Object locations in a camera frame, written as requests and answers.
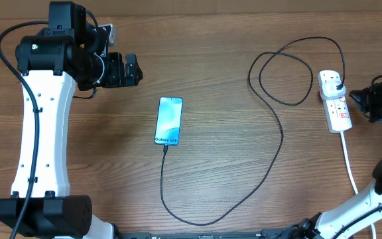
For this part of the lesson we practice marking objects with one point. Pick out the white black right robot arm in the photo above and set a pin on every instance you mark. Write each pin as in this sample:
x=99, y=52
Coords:
x=362, y=210

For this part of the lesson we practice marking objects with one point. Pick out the white charger plug adapter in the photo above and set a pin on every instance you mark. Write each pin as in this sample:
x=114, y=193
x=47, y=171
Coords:
x=330, y=91

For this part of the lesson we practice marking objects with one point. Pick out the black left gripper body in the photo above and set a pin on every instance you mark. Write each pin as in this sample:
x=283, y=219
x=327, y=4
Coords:
x=114, y=76

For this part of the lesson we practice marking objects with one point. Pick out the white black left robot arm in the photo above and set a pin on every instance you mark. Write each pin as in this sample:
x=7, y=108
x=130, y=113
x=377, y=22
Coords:
x=69, y=53

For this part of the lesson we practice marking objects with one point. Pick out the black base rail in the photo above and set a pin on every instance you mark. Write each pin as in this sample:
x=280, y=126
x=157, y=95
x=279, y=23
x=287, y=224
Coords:
x=284, y=233

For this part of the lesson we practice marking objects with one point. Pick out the white power strip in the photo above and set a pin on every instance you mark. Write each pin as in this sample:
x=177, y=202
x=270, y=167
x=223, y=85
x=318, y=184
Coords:
x=336, y=110

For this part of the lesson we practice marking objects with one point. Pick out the white-screen smartphone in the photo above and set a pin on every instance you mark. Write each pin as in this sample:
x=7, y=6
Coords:
x=169, y=119

